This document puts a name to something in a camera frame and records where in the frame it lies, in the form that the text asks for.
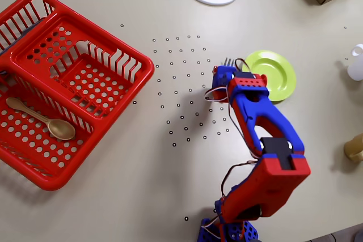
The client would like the lime green plastic plate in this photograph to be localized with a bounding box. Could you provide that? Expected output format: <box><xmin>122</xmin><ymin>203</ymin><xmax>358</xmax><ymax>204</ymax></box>
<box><xmin>241</xmin><ymin>50</ymin><xmax>297</xmax><ymax>102</ymax></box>

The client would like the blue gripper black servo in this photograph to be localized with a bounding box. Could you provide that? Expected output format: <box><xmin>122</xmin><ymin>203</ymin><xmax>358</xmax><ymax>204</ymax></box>
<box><xmin>212</xmin><ymin>65</ymin><xmax>238</xmax><ymax>89</ymax></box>

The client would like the tan plastic cup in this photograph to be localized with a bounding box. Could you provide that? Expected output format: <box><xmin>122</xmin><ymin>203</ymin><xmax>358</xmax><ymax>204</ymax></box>
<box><xmin>343</xmin><ymin>133</ymin><xmax>363</xmax><ymax>163</ymax></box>

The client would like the red plastic dish basket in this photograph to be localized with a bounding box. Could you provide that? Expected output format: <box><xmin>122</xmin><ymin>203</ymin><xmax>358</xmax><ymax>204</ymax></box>
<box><xmin>0</xmin><ymin>0</ymin><xmax>156</xmax><ymax>192</ymax></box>

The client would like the grey plastic knife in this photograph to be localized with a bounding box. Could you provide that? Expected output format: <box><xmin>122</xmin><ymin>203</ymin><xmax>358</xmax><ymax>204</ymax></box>
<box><xmin>17</xmin><ymin>18</ymin><xmax>46</xmax><ymax>38</ymax></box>

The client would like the golden spoon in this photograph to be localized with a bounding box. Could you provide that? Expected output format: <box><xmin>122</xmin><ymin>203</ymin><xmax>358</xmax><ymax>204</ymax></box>
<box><xmin>5</xmin><ymin>97</ymin><xmax>77</xmax><ymax>141</ymax></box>

